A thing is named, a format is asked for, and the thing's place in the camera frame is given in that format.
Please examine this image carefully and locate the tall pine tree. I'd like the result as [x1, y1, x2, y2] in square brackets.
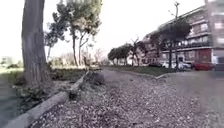
[54, 0, 88, 68]

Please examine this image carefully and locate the small pine tree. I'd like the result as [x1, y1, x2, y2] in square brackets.
[43, 22, 68, 64]

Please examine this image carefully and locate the thick tree trunk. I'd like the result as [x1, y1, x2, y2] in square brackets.
[20, 0, 52, 86]

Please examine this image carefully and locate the leaf-strewn gravel path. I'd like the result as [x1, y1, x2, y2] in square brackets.
[29, 68, 209, 128]

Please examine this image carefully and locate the pine tree with forked trunk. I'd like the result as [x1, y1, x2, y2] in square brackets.
[71, 0, 104, 67]

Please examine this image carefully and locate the white car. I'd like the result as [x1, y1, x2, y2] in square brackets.
[159, 59, 193, 70]

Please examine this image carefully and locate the grass and earth verge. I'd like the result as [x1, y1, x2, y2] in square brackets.
[0, 66, 88, 128]

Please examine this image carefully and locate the dark leafy tree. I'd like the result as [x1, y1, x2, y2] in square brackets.
[149, 1, 193, 70]

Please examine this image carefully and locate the grey pavement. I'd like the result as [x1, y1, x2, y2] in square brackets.
[159, 69, 224, 128]

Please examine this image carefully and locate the grass strip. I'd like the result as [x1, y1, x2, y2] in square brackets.
[112, 65, 178, 79]

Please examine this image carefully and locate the red car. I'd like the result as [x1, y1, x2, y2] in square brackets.
[192, 60, 216, 72]

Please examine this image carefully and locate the row of trees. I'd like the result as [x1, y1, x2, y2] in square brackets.
[107, 36, 148, 67]

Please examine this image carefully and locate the apartment building with balconies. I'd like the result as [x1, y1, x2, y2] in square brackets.
[139, 0, 224, 66]

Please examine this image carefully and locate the stone kerb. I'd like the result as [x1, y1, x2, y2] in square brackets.
[2, 70, 92, 128]

